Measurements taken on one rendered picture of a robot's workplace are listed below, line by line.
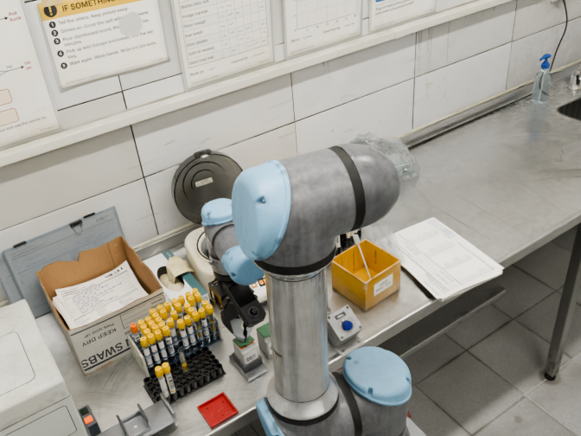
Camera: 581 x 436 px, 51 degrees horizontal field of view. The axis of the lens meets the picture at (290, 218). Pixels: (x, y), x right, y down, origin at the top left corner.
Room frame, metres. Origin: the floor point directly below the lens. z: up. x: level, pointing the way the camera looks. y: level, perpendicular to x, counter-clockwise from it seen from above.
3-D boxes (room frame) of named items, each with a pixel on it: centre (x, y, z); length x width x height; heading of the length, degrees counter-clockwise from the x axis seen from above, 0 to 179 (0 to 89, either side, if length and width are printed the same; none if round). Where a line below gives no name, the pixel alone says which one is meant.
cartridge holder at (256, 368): (1.00, 0.13, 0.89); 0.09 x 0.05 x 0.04; 32
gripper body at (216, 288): (1.02, 0.14, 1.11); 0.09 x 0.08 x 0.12; 32
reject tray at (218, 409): (0.87, 0.20, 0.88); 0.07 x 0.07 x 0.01; 31
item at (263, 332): (1.04, 0.08, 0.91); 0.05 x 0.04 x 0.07; 31
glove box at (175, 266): (1.27, 0.33, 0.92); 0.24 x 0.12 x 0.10; 31
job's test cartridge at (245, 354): (1.00, 0.13, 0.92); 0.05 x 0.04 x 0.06; 32
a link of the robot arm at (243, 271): (0.92, 0.09, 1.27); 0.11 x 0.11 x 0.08; 21
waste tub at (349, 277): (1.23, -0.18, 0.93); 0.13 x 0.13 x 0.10; 36
